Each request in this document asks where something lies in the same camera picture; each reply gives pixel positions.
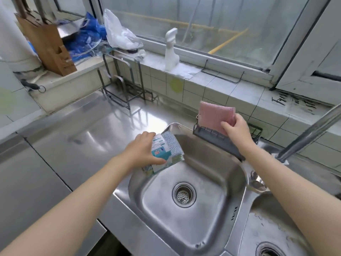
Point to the wooden knife block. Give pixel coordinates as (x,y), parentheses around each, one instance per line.
(46,41)

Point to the person's left forearm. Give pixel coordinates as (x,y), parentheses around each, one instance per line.
(66,207)

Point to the dark sponge holder rack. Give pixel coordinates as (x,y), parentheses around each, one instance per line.
(221,141)

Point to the packaged silver scouring sponges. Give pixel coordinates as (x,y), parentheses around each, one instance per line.
(166,151)

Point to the person's right hand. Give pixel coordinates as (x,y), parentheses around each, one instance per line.
(239,133)

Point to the white plastic bag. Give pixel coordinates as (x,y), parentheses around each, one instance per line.
(120,33)

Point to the chrome faucet base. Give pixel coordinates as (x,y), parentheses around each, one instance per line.
(257,181)

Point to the chrome faucet spout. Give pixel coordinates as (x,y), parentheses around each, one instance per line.
(309,133)

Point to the small stainless steel sink basin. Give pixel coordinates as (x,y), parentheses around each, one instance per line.
(271,229)

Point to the person's left thumb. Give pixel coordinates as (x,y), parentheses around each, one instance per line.
(157,160)

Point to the round sink drain strainer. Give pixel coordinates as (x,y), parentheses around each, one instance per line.
(184,194)
(269,250)

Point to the blue plastic bag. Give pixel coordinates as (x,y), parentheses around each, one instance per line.
(85,37)

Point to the person's right thumb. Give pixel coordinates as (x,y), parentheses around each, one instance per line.
(226,126)

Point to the pink dish sponge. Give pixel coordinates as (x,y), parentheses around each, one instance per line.
(216,117)

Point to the person's left hand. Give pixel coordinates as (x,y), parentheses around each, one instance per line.
(138,153)

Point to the person's right forearm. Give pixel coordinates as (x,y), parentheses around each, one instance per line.
(295,194)

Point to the aluminium window frame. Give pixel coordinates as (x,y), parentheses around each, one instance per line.
(202,54)

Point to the white spray bottle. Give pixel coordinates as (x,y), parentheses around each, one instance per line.
(171,53)

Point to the white pipe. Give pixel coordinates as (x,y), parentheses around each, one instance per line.
(16,37)

